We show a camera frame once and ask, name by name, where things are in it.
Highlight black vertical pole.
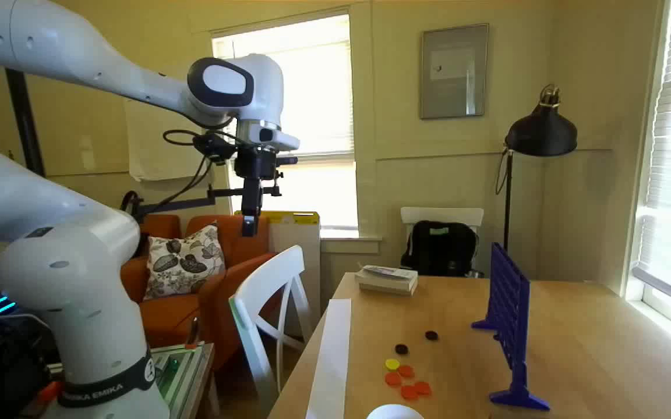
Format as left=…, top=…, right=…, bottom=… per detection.
left=5, top=67, right=50, bottom=180

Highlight white storage box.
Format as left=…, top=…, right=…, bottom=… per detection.
left=400, top=203, right=488, bottom=233

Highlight white paper cup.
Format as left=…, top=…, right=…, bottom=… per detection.
left=367, top=402, right=426, bottom=419

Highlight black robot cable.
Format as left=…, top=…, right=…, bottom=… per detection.
left=122, top=125, right=234, bottom=219

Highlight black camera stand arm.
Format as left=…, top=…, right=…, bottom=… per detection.
left=122, top=181, right=284, bottom=224

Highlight patterned throw pillow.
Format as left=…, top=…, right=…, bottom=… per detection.
left=142, top=224, right=228, bottom=302

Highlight green white game box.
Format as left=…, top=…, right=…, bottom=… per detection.
left=149, top=340, right=219, bottom=419

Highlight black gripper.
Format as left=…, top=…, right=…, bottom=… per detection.
left=231, top=139, right=300, bottom=237

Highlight white wall poster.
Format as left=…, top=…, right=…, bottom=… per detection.
left=125, top=97, right=215, bottom=187

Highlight white flat box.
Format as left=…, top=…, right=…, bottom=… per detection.
left=354, top=264, right=423, bottom=298

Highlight bright window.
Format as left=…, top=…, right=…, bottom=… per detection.
left=211, top=11, right=359, bottom=233

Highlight grey wall panel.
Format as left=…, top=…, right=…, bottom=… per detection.
left=417, top=21, right=492, bottom=120

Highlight blue upright gameboard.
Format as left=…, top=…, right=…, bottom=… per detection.
left=471, top=239, right=553, bottom=413

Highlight black floor lamp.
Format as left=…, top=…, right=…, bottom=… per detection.
left=494, top=82, right=580, bottom=253

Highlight white wooden chair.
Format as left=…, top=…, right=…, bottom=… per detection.
left=226, top=243, right=316, bottom=416

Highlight orange sofa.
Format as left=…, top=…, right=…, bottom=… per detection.
left=119, top=211, right=275, bottom=369

